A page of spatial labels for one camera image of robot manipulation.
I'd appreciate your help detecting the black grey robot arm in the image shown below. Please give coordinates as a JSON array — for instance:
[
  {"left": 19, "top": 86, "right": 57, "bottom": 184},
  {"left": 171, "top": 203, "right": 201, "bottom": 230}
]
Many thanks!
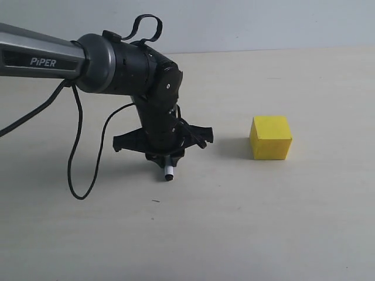
[{"left": 1, "top": 24, "right": 186, "bottom": 166}]

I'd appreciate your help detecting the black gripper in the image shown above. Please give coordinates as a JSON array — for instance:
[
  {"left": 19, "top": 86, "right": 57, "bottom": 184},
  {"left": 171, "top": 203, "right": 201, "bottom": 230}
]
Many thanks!
[{"left": 144, "top": 116, "right": 185, "bottom": 167}]

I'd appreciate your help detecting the yellow cube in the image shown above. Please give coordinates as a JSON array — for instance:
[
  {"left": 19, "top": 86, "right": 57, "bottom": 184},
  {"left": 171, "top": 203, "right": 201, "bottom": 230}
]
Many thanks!
[{"left": 249, "top": 115, "right": 293, "bottom": 160}]

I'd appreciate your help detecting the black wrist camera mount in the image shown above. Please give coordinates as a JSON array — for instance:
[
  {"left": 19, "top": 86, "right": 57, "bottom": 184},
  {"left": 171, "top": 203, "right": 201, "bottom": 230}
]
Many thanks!
[{"left": 112, "top": 128, "right": 198, "bottom": 155}]

